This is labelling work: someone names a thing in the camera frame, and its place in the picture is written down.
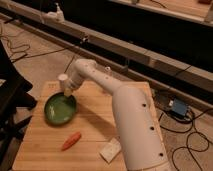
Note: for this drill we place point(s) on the white paper cup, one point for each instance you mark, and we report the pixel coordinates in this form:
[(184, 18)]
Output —
[(63, 81)]

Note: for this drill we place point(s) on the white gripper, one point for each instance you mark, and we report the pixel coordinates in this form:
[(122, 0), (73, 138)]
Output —
[(75, 81)]

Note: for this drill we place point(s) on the white object on rail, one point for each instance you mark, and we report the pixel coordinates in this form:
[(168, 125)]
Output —
[(58, 15)]

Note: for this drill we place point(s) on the blue power box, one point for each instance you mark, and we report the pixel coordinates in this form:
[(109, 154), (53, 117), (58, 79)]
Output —
[(178, 108)]

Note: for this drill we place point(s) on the black chair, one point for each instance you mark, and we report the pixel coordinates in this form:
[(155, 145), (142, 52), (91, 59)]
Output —
[(14, 92)]

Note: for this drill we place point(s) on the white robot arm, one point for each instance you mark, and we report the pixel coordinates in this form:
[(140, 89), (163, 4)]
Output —
[(141, 144)]

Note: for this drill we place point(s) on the green ceramic bowl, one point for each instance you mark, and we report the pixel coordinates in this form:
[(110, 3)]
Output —
[(60, 109)]

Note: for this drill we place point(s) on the orange carrot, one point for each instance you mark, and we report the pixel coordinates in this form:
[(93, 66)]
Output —
[(72, 139)]

